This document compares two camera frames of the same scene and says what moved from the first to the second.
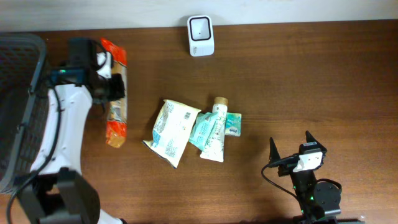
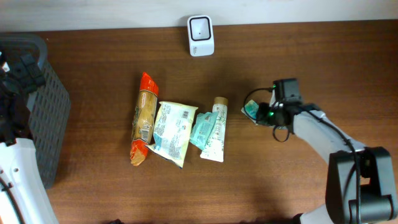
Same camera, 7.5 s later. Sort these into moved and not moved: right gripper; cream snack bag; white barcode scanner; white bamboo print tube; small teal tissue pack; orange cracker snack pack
Moved: orange cracker snack pack; small teal tissue pack; right gripper
Not moved: cream snack bag; white bamboo print tube; white barcode scanner
